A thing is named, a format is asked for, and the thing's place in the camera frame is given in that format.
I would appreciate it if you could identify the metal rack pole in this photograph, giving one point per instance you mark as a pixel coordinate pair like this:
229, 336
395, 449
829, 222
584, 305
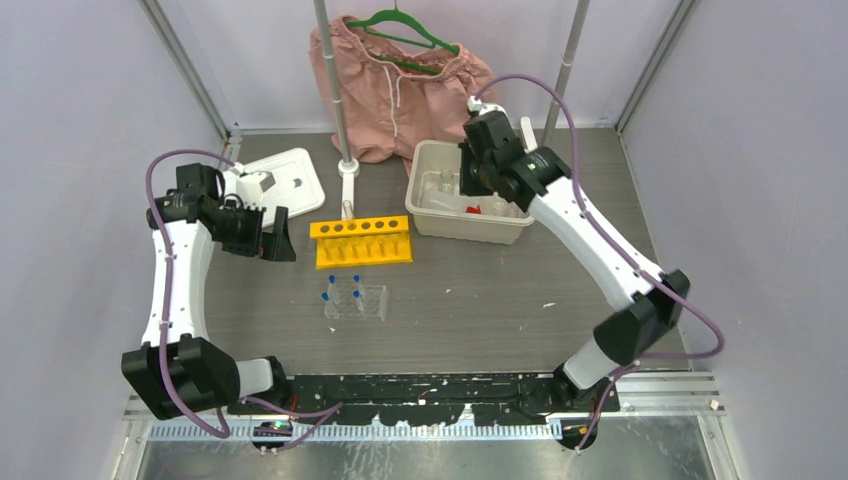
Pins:
526, 131
348, 166

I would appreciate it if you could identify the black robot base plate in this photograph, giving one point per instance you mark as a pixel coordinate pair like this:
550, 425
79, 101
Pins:
494, 399

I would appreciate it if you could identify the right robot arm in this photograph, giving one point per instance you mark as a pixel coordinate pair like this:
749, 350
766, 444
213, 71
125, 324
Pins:
642, 296

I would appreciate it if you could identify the left metal rack pole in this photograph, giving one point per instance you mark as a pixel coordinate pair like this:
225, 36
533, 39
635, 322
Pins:
348, 166

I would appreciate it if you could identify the blue-capped small test tube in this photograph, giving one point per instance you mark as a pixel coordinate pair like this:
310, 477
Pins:
330, 310

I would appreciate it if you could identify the yellow plastic test tube rack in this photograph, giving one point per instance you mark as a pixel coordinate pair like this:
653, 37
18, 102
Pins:
362, 242

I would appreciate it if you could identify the right metal rack pole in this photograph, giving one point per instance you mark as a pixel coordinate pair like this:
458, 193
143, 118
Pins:
526, 131

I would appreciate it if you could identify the white plastic squeeze bottle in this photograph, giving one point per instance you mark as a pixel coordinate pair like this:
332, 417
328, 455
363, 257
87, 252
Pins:
435, 199

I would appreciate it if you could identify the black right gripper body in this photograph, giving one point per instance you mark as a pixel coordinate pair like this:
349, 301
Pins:
473, 174

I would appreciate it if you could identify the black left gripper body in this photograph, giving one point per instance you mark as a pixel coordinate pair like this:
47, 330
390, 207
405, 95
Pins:
240, 229

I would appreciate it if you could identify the clear acrylic tube rack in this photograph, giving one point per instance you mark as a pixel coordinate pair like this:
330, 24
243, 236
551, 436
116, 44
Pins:
376, 302

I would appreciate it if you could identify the small clear glass beaker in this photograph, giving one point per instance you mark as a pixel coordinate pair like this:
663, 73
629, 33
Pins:
501, 208

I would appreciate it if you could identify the white plastic lid tray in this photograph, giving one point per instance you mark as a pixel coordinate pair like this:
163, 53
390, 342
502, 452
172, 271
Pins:
287, 179

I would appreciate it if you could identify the pink fabric shorts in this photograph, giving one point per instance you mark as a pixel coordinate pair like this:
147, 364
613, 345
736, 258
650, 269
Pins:
393, 100

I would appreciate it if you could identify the small white cup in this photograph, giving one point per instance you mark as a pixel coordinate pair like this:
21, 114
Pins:
447, 182

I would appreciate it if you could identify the white slotted cable duct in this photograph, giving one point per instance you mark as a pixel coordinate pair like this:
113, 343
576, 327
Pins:
255, 430

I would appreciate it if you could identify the green clothes hanger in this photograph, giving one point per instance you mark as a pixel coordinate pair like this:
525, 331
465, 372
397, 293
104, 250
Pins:
426, 40

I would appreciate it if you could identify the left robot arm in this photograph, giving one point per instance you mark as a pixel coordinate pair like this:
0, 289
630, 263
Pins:
177, 370

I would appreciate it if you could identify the beige plastic bin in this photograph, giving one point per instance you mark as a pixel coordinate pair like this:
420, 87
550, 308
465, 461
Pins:
429, 159

